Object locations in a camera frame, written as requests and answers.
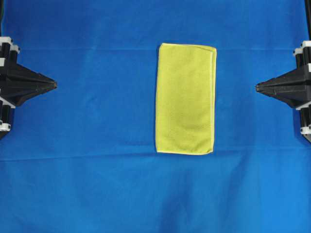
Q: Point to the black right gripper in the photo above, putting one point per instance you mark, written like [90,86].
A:
[301,75]

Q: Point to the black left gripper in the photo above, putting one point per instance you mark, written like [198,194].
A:
[10,98]

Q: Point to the yellow microfiber towel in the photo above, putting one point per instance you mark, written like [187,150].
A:
[185,99]

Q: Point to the blue table cloth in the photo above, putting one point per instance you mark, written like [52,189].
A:
[82,158]

